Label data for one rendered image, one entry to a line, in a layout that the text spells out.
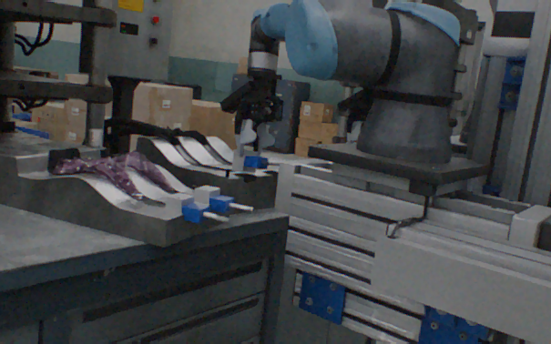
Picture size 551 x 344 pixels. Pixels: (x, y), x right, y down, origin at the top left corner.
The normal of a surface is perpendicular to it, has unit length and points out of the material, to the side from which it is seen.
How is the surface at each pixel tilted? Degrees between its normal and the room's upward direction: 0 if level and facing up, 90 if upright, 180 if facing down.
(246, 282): 90
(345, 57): 115
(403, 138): 72
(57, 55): 90
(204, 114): 90
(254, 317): 90
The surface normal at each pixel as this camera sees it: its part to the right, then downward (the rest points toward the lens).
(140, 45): 0.76, 0.20
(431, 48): 0.22, 0.19
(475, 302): -0.61, 0.07
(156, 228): -0.39, 0.11
